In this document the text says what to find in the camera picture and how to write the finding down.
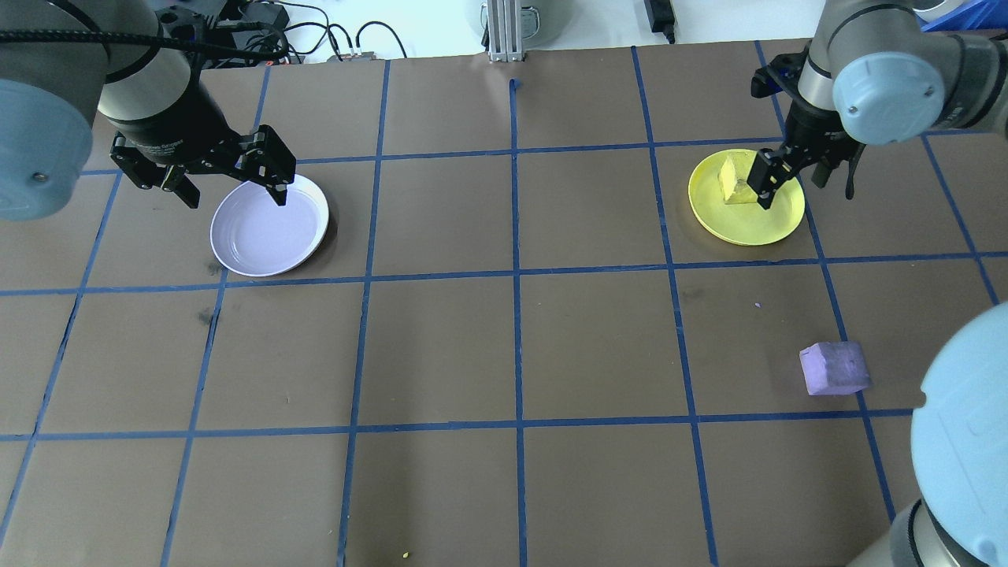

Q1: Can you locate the yellow foam block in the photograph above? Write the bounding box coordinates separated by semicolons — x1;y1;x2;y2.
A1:
718;152;761;207

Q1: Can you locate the purple foam block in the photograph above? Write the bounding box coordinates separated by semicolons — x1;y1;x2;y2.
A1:
799;340;873;396

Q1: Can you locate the yellow round plate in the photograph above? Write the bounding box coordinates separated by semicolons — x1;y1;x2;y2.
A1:
688;148;806;246

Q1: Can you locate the light purple round plate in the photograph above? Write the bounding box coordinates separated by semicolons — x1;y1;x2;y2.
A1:
209;175;330;278

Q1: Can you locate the black power supply box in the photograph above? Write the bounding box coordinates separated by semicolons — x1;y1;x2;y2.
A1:
240;0;292;31

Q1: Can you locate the blue plastic bin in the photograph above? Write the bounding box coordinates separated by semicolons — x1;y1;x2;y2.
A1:
920;0;1008;34

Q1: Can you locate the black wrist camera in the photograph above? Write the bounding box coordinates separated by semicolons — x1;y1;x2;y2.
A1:
750;54;806;101
154;2;212;44

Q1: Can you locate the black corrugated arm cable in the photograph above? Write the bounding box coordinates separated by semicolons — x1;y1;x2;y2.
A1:
0;24;292;65

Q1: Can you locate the black looping cable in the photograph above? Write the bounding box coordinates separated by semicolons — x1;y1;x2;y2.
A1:
290;0;409;61

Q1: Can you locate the black power adapter with cable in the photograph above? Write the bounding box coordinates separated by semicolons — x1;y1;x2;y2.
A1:
643;0;679;45

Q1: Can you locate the aluminium profile post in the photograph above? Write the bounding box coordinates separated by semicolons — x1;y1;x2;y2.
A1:
482;0;527;64

